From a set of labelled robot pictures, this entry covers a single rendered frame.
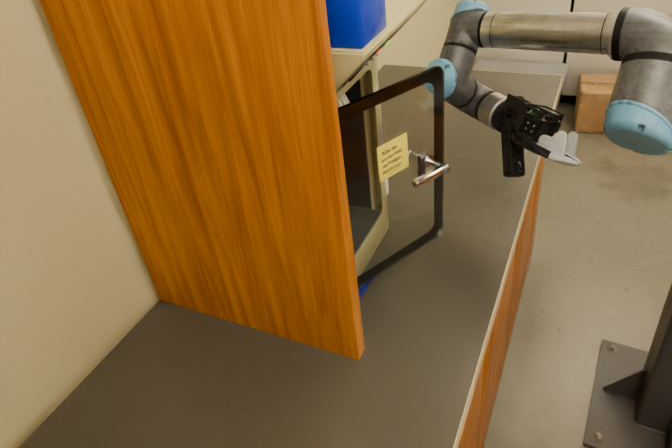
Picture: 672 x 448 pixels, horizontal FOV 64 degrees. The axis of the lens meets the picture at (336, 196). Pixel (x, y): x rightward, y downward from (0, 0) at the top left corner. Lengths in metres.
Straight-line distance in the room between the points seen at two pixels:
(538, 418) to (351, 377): 1.21
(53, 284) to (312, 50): 0.67
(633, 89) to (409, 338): 0.60
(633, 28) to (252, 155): 0.69
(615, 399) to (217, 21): 1.89
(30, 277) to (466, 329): 0.81
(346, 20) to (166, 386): 0.74
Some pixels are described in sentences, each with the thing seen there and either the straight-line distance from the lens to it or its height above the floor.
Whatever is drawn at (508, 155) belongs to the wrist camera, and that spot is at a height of 1.16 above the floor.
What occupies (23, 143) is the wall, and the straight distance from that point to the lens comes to 1.04.
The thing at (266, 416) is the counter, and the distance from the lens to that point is 1.03.
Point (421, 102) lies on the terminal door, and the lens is 1.03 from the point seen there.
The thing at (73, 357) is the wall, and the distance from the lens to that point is 1.22.
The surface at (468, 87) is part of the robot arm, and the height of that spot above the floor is 1.28.
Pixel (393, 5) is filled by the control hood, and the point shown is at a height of 1.51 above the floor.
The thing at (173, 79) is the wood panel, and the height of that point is 1.48.
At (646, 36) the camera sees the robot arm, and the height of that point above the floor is 1.42.
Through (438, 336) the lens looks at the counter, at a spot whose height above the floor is 0.94.
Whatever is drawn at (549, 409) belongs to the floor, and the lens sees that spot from 2.19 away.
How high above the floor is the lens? 1.77
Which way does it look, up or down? 34 degrees down
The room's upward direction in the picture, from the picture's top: 7 degrees counter-clockwise
